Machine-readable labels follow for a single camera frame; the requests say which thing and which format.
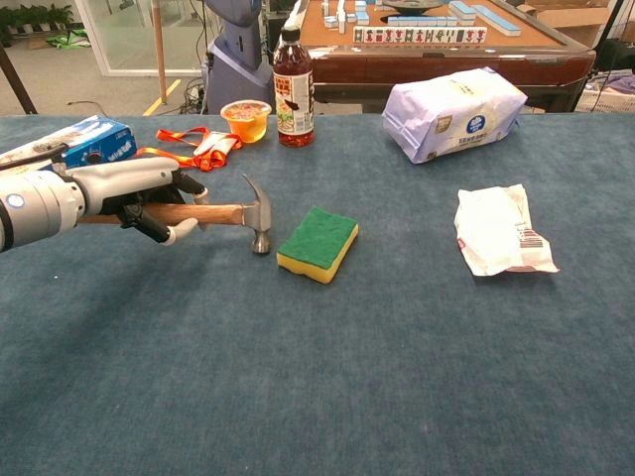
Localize brown tea bottle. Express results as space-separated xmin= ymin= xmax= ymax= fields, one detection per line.
xmin=272 ymin=27 xmax=316 ymax=149

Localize brown mahjong table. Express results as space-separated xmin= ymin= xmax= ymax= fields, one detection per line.
xmin=299 ymin=0 xmax=597 ymax=113

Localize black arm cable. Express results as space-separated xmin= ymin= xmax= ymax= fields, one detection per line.
xmin=0 ymin=143 xmax=70 ymax=173

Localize orange jelly fruit cup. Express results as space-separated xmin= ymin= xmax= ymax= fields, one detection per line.
xmin=220 ymin=99 xmax=273 ymax=145

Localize orange lanyard with badge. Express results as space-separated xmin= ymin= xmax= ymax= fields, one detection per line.
xmin=134 ymin=126 xmax=244 ymax=173

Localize cardboard box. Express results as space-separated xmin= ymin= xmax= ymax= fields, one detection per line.
xmin=515 ymin=0 xmax=621 ymax=50

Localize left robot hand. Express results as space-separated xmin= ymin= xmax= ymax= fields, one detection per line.
xmin=66 ymin=157 xmax=211 ymax=247

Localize wooden handled claw hammer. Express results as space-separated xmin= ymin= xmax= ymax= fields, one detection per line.
xmin=77 ymin=173 xmax=273 ymax=256

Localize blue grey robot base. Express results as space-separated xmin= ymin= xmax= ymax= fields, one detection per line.
xmin=201 ymin=0 xmax=277 ymax=115

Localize lavender tissue pack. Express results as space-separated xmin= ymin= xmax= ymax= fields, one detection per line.
xmin=381 ymin=66 xmax=529 ymax=166

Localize green potted plants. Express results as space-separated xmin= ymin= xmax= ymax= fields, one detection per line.
xmin=0 ymin=3 xmax=74 ymax=36

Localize blue cookie box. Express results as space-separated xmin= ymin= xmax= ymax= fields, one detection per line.
xmin=0 ymin=115 xmax=138 ymax=173

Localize crumpled white paper wrapper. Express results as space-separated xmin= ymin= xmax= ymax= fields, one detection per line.
xmin=453 ymin=183 xmax=561 ymax=278

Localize green and yellow sponge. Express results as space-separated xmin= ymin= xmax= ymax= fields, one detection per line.
xmin=276 ymin=205 xmax=360 ymax=286

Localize wooden pole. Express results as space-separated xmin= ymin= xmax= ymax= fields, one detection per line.
xmin=151 ymin=0 xmax=169 ymax=105

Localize row of standing mahjong tiles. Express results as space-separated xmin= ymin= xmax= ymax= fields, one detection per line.
xmin=352 ymin=26 xmax=488 ymax=45

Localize white plastic basket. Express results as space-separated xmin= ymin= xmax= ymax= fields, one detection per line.
xmin=573 ymin=83 xmax=635 ymax=114

